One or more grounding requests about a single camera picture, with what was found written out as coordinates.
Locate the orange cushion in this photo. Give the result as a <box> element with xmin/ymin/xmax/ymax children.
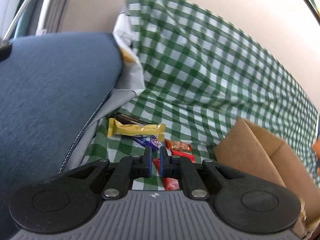
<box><xmin>312</xmin><ymin>137</ymin><xmax>320</xmax><ymax>175</ymax></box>

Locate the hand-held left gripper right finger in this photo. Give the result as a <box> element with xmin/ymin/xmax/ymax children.
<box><xmin>159</xmin><ymin>146</ymin><xmax>241</xmax><ymax>201</ymax></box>

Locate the yellow snack bar packet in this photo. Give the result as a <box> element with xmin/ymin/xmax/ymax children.
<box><xmin>107</xmin><ymin>118</ymin><xmax>166</xmax><ymax>141</ymax></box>

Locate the grey curtain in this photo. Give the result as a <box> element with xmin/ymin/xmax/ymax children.
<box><xmin>36</xmin><ymin>0</ymin><xmax>77</xmax><ymax>35</ymax></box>

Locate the white printed cloth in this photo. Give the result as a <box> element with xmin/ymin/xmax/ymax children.
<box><xmin>112</xmin><ymin>12</ymin><xmax>147</xmax><ymax>98</ymax></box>

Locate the dark brown chocolate bar packet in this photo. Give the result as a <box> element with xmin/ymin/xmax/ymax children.
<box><xmin>115</xmin><ymin>114</ymin><xmax>148</xmax><ymax>126</ymax></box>

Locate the metal flexible tube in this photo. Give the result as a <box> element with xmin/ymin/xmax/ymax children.
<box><xmin>2</xmin><ymin>0</ymin><xmax>47</xmax><ymax>42</ymax></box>

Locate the black knob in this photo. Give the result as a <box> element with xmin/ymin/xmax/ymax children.
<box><xmin>0</xmin><ymin>41</ymin><xmax>12</xmax><ymax>61</ymax></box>

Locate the green checkered cloth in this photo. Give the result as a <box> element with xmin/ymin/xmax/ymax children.
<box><xmin>86</xmin><ymin>0</ymin><xmax>320</xmax><ymax>192</ymax></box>

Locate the blue purple candy packet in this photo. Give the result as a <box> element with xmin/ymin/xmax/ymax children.
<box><xmin>132</xmin><ymin>135</ymin><xmax>162</xmax><ymax>151</ymax></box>

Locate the red peanut print snack packet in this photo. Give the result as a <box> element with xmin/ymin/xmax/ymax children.
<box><xmin>164</xmin><ymin>139</ymin><xmax>193</xmax><ymax>153</ymax></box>

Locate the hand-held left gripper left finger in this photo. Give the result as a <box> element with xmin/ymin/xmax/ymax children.
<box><xmin>60</xmin><ymin>146</ymin><xmax>152</xmax><ymax>201</ymax></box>

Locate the cardboard box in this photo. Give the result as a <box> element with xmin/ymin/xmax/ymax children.
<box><xmin>214</xmin><ymin>117</ymin><xmax>320</xmax><ymax>239</ymax></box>

